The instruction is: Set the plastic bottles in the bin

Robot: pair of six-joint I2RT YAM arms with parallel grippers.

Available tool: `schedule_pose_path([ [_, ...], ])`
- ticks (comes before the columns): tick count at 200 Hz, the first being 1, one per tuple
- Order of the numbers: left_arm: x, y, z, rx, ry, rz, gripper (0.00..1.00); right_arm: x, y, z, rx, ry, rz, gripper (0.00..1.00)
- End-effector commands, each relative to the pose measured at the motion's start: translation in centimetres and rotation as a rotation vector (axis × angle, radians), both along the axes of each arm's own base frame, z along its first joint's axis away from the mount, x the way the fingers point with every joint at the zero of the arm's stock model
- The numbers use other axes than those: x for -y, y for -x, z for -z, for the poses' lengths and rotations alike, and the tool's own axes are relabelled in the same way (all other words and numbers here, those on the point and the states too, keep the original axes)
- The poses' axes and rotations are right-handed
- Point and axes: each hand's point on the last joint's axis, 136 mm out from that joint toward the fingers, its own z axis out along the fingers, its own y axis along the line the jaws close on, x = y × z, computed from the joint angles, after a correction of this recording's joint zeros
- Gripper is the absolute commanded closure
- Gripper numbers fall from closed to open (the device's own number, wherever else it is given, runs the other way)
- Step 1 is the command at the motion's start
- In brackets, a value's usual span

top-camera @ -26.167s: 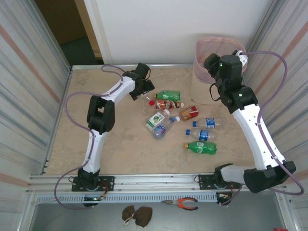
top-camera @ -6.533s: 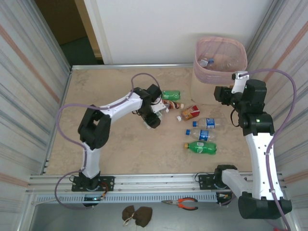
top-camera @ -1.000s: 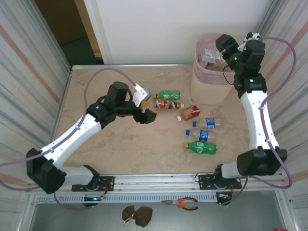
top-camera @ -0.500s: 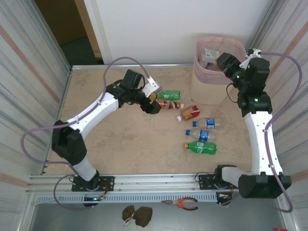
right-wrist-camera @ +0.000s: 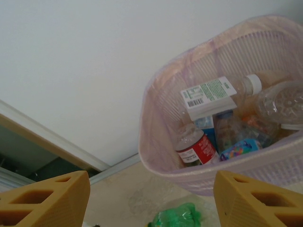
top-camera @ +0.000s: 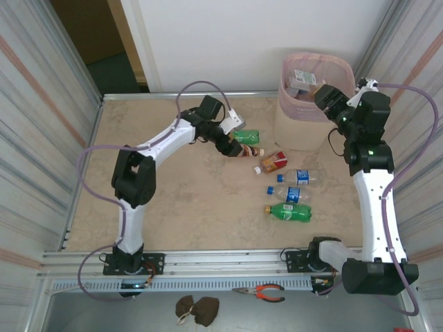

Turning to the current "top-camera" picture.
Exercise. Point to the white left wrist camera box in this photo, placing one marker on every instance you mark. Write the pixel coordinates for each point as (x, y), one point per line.
(233, 121)

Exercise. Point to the brown wooden door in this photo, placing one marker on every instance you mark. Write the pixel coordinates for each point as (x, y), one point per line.
(90, 31)

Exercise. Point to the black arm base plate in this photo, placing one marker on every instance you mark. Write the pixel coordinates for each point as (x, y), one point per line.
(155, 261)
(294, 259)

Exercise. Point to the green bottle yellow cap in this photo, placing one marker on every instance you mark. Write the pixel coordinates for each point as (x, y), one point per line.
(289, 212)
(247, 137)

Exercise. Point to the brown label bottle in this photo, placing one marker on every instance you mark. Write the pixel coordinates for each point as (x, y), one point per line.
(252, 151)

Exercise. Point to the orange red label bottle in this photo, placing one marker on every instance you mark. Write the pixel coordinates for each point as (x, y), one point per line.
(273, 162)

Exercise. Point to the aluminium mounting rail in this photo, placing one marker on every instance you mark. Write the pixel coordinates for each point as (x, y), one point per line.
(225, 259)

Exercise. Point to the blue label water bottle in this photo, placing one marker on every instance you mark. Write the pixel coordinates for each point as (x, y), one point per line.
(292, 193)
(301, 177)

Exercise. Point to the black controller board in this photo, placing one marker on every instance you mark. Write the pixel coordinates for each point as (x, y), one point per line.
(318, 281)
(133, 285)

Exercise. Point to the aluminium table edge rail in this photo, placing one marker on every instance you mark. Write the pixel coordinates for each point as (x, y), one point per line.
(190, 95)

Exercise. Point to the pink bin liner bag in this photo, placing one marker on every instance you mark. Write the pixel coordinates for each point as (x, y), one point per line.
(294, 107)

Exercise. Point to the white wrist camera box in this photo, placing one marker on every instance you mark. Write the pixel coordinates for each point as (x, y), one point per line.
(354, 98)
(233, 121)

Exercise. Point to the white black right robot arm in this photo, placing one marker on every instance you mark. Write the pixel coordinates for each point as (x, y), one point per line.
(377, 214)

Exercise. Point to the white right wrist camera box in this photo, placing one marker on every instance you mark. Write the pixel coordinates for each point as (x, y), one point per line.
(354, 98)

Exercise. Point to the white door frame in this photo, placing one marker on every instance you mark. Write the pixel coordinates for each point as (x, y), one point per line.
(138, 41)

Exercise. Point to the beige ribbed bin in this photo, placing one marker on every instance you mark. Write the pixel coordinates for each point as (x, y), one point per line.
(294, 135)

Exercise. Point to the brown cloth pouch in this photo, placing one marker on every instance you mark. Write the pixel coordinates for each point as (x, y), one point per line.
(204, 309)

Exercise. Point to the small red object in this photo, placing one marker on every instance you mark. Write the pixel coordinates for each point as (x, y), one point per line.
(403, 329)

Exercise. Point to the lime green white label bottle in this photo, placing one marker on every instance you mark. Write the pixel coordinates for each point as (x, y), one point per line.
(304, 76)

